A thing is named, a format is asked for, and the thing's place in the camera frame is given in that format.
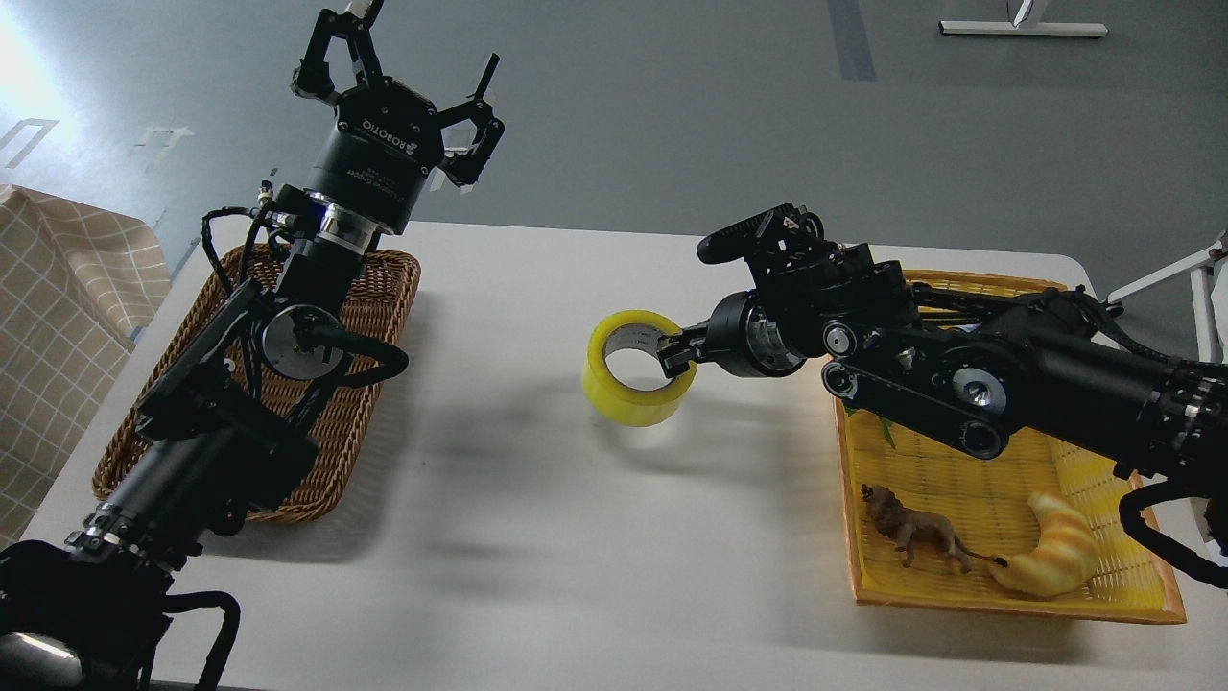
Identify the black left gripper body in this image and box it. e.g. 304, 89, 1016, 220
305, 79, 445, 234

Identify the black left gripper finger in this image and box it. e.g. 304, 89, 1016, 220
432, 53, 506, 189
291, 0, 387, 107

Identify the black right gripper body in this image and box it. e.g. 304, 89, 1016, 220
705, 292, 807, 379

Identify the yellow tape roll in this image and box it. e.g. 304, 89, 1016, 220
580, 311, 698, 427

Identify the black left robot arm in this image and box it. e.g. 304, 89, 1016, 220
2, 1, 505, 690

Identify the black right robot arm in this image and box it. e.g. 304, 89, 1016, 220
656, 204, 1227, 587

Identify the brown wicker basket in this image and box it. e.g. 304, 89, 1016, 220
91, 250, 420, 524

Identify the brown toy lion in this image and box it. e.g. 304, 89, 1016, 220
860, 484, 971, 574

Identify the yellow plastic basket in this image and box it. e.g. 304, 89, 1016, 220
831, 270, 1187, 626

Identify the beige checkered cloth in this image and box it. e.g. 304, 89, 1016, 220
1, 183, 171, 546

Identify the yellow toy croissant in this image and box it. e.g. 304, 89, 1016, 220
987, 491, 1099, 598

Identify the white metal stand base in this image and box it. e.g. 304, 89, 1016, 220
937, 1, 1110, 39

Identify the white chair base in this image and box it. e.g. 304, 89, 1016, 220
1103, 230, 1228, 365

